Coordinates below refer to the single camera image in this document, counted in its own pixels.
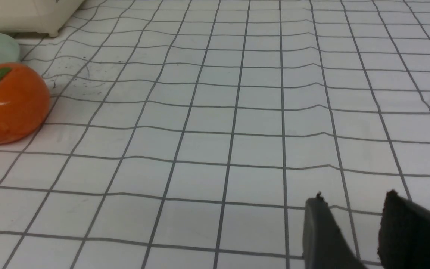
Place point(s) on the cream white toaster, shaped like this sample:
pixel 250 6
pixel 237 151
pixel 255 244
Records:
pixel 38 16

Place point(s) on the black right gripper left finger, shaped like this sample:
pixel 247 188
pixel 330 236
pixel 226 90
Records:
pixel 324 246

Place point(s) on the white grid pattern tablecloth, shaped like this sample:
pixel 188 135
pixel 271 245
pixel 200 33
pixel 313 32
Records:
pixel 188 134

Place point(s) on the orange persimmon with green leaf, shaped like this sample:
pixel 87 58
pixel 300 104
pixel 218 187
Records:
pixel 24 101

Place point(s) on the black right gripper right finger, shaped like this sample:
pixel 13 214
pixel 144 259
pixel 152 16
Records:
pixel 404 235

